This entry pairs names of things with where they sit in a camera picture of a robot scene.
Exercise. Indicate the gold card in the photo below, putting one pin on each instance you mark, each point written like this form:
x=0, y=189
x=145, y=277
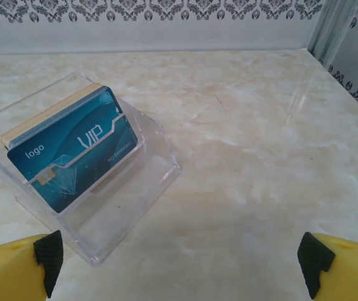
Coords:
x=40, y=119

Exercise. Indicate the aluminium frame post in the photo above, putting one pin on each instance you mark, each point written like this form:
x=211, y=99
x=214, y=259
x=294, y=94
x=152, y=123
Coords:
x=332, y=28

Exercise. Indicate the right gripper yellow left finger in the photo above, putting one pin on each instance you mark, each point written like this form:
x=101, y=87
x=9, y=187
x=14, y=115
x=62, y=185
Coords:
x=6, y=272

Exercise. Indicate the clear acrylic card stand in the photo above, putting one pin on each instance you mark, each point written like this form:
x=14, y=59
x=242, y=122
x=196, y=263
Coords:
x=134, y=200

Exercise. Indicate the grey patterned card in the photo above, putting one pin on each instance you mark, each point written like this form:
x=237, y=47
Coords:
x=56, y=118

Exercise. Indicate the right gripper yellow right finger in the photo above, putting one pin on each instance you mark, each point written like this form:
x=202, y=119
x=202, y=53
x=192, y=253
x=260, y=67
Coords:
x=348, y=269

